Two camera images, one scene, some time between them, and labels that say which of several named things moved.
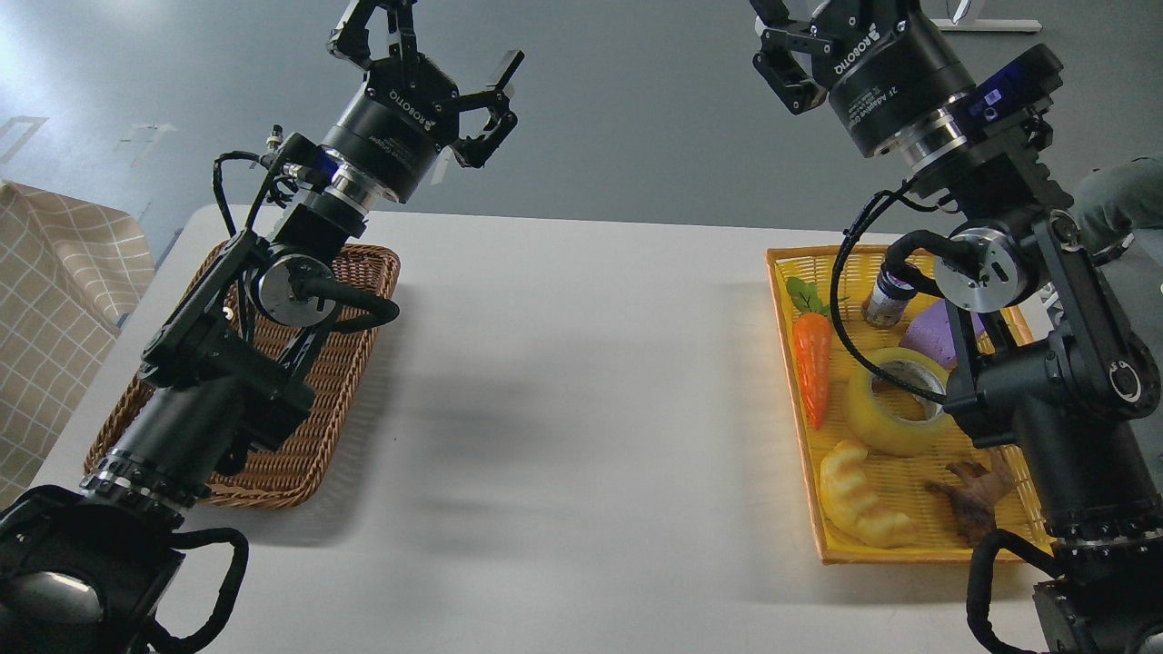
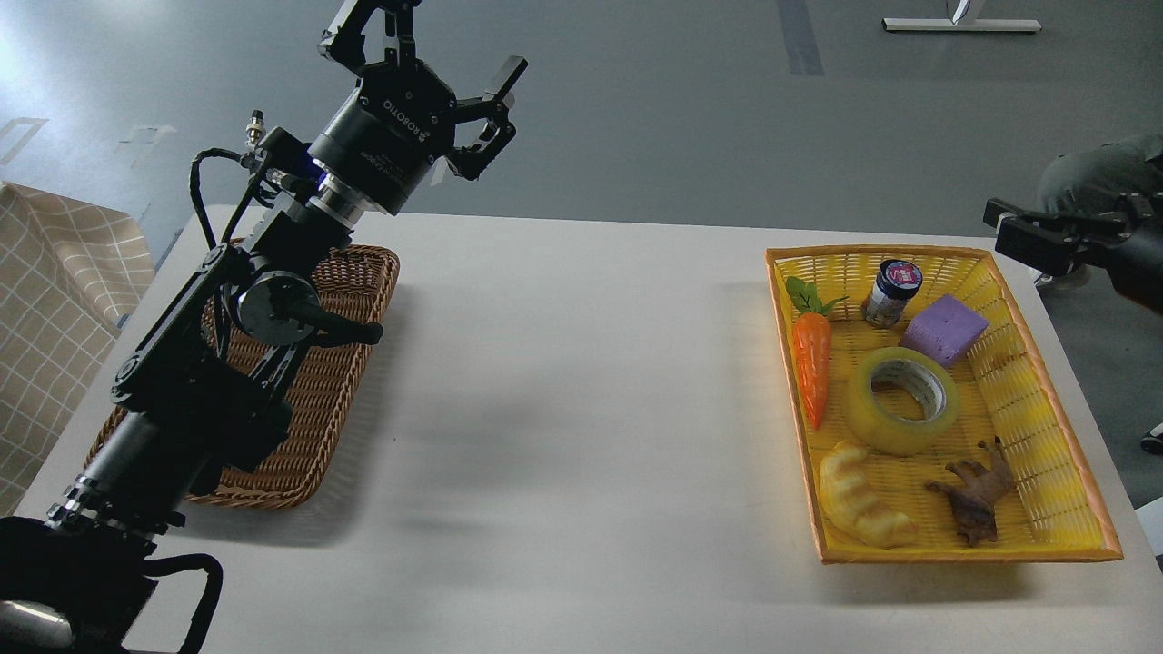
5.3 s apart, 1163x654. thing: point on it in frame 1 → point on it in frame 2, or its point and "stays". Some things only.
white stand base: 987,25 stays
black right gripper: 888,60 → 1052,242
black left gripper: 410,109 stays
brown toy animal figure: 975,492 stays
